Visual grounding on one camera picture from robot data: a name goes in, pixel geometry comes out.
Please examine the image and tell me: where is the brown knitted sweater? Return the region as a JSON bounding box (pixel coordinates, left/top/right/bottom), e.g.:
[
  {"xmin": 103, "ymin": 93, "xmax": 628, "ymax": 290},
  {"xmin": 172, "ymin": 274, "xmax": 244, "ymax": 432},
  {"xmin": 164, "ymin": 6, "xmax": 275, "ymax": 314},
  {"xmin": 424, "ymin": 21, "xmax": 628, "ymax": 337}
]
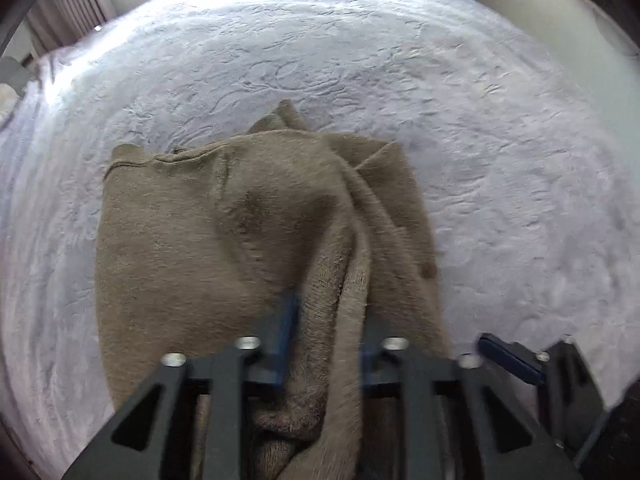
[{"xmin": 96, "ymin": 101, "xmax": 448, "ymax": 479}]

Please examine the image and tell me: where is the left mauve curtain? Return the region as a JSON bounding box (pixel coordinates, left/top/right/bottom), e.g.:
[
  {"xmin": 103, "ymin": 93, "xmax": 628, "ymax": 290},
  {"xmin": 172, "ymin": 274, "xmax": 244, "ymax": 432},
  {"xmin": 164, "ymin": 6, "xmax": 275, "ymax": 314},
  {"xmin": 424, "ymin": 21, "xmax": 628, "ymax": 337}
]
[{"xmin": 25, "ymin": 0, "xmax": 117, "ymax": 55}]

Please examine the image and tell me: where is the lavender embossed bedspread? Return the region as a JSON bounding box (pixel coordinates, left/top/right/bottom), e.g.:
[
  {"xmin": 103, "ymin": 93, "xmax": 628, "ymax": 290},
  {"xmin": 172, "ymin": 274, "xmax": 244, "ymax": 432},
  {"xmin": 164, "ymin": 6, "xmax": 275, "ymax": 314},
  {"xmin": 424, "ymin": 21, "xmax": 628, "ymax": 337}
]
[{"xmin": 0, "ymin": 0, "xmax": 640, "ymax": 480}]

